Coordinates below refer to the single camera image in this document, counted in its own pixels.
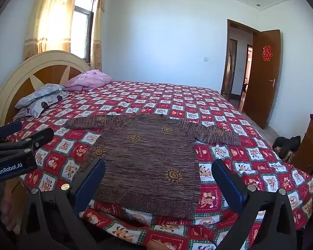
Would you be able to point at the grey floral pillow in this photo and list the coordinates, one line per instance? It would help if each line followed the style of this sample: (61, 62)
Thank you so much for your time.
(39, 93)

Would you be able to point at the narrow yellow curtain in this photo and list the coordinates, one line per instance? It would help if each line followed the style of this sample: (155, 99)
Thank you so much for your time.
(97, 31)

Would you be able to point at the brown knitted sweater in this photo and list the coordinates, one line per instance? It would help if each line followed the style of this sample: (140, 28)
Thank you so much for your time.
(146, 158)

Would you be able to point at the wooden cabinet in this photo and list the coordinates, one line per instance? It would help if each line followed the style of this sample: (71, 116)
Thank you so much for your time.
(311, 145)

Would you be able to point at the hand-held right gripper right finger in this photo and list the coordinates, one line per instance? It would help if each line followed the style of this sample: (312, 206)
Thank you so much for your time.
(225, 179)

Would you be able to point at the cream and wooden headboard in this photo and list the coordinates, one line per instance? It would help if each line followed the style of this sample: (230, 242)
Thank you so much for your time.
(20, 75)

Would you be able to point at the red patterned bedspread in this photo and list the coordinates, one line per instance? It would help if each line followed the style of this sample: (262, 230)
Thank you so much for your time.
(172, 101)

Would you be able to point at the red paper door decoration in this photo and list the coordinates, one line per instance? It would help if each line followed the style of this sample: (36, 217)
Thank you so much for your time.
(266, 54)

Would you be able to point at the dark clothes pile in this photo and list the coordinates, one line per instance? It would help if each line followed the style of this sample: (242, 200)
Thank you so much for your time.
(288, 143)

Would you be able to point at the brown wooden door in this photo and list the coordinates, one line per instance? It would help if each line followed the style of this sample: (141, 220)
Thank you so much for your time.
(263, 83)

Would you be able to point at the wide yellow curtain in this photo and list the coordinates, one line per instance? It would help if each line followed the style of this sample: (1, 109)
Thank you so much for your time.
(49, 20)

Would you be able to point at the window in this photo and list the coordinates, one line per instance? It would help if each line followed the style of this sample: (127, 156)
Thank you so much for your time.
(80, 26)

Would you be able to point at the brown door frame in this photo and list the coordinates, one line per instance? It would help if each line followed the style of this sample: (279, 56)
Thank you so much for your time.
(230, 57)

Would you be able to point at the person's bare leg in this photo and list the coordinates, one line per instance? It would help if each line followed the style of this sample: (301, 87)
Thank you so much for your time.
(8, 208)

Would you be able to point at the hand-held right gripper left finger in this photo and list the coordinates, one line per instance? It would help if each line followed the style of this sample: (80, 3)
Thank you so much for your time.
(92, 179)

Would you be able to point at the striped cloth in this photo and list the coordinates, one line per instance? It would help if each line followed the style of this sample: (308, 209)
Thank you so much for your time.
(18, 113)

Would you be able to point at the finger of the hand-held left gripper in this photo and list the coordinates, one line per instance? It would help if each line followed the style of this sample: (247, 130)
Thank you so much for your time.
(37, 138)
(7, 128)

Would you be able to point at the pink pillow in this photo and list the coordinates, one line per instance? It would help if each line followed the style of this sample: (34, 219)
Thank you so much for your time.
(90, 79)

